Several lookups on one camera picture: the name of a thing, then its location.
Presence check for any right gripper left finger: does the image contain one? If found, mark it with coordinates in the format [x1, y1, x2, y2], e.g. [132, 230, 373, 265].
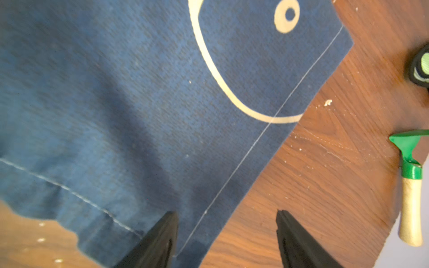
[115, 212, 178, 268]

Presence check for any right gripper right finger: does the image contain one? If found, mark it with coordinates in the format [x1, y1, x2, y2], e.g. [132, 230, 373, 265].
[276, 211, 342, 268]

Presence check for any dark blue printed pillowcase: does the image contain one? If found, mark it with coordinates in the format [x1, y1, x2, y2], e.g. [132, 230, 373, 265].
[1, 1, 353, 268]

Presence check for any green work glove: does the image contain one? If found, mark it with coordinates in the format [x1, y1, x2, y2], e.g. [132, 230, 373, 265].
[408, 44, 429, 89]

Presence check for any green hand rake wooden handle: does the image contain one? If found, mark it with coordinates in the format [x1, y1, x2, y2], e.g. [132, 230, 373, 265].
[389, 130, 429, 247]

